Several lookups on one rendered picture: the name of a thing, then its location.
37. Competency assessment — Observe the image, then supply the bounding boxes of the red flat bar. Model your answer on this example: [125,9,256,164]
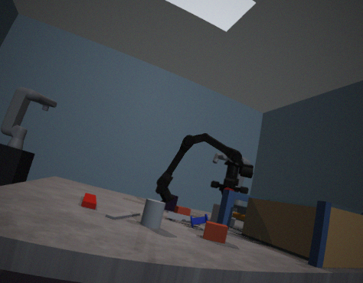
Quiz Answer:
[82,193,96,209]

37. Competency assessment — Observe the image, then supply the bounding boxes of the l-shaped crank handle with blue knob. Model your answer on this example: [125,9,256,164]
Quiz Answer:
[167,211,208,228]

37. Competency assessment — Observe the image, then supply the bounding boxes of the reddish-brown box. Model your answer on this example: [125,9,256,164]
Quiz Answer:
[174,206,191,216]
[203,220,228,243]

